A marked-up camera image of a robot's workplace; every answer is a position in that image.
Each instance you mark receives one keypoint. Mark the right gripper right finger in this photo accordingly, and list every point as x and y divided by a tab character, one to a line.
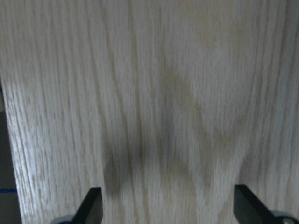
248	209

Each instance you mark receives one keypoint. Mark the wooden drawer cabinet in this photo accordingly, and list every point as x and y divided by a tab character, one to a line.
164	104

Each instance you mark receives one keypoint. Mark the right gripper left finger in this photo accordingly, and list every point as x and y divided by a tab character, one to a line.
91	209

